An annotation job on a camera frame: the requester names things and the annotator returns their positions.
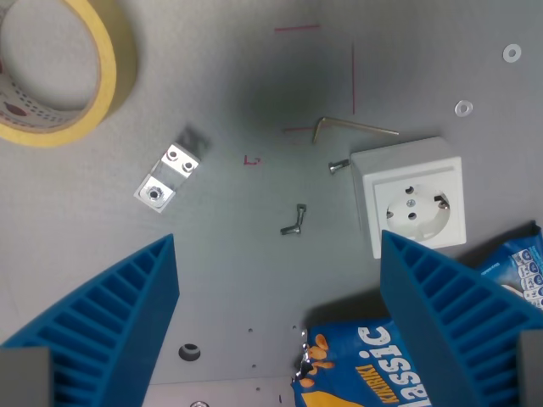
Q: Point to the blue peanut snack bag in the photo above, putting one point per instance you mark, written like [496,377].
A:
[356,373]

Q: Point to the dark small screw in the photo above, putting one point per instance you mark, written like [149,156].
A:
[290,230]
[301,214]

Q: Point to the aluminium angle bracket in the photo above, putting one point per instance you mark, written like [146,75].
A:
[167,178]

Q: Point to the metal washer lower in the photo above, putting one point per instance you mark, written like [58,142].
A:
[463,108]

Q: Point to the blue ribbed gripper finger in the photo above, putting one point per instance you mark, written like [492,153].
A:
[458,322]
[106,322]

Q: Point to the clear flat washer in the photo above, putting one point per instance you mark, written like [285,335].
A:
[512,53]

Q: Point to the metal hex allen key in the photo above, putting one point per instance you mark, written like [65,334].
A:
[339,125]

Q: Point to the white wall power socket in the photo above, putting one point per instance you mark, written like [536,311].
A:
[409,191]

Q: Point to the yellow masking tape roll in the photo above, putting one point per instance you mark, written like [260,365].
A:
[111,59]

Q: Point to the silver countersunk screw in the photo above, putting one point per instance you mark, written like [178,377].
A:
[337,166]

